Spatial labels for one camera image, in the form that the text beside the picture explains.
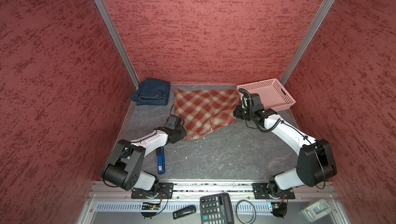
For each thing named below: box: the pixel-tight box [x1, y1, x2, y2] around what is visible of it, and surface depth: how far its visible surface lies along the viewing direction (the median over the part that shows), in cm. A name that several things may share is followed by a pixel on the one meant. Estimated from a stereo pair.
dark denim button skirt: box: [128, 97, 170, 106], surface depth 105 cm
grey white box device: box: [300, 199, 332, 223], surface depth 69 cm
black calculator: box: [199, 193, 235, 224], surface depth 69 cm
